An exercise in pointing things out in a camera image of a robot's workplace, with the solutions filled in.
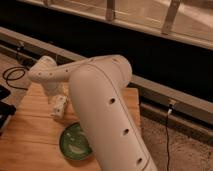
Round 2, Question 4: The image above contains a black equipment at left edge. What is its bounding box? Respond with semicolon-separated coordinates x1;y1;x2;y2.
0;85;16;134

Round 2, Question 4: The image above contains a green ceramic bowl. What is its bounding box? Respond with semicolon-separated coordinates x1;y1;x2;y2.
59;122;92;161

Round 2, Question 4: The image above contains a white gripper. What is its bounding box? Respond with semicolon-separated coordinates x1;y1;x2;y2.
44;83;67;103

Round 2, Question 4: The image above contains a black coiled cable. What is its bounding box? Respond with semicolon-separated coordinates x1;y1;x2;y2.
2;65;33;90

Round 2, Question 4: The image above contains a white plastic bottle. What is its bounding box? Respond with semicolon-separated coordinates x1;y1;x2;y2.
52;95;67;118

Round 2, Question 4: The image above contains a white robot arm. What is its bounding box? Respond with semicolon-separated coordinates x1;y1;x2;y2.
28;55;158;171

